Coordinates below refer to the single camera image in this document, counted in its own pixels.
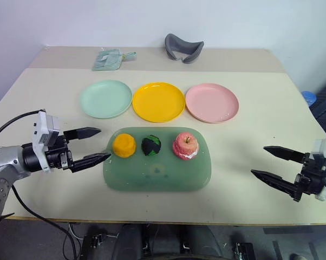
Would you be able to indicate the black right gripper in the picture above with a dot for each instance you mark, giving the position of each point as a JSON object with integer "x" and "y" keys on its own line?
{"x": 310, "y": 176}

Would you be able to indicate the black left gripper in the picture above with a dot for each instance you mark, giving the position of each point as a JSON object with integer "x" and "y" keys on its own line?
{"x": 57, "y": 154}

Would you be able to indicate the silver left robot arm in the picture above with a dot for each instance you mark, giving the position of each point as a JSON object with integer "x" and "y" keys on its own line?
{"x": 3, "y": 162}

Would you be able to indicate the orange toy fruit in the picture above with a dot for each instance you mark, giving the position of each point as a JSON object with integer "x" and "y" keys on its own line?
{"x": 124, "y": 145}

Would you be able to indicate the mint green plate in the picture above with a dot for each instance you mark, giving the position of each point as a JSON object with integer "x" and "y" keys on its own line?
{"x": 105, "y": 99}

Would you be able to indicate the dark green toy vegetable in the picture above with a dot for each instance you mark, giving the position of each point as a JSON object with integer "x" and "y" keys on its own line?
{"x": 151, "y": 145}

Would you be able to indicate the yellow plate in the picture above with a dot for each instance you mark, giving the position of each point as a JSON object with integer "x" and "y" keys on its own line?
{"x": 158, "y": 101}

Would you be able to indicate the pink plate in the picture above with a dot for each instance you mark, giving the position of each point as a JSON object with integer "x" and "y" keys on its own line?
{"x": 211, "y": 103}

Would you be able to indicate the blue round object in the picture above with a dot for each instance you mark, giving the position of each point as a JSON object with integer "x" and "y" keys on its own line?
{"x": 309, "y": 98}

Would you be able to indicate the translucent green tray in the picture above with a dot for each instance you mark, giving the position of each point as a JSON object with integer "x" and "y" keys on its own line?
{"x": 163, "y": 173}

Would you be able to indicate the red toy apple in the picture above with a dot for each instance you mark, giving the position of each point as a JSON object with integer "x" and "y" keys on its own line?
{"x": 186, "y": 146}

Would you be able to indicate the grey curved foam pad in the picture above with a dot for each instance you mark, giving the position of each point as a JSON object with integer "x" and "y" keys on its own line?
{"x": 183, "y": 50}

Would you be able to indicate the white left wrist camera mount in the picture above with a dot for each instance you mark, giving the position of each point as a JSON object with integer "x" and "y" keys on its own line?
{"x": 45, "y": 130}

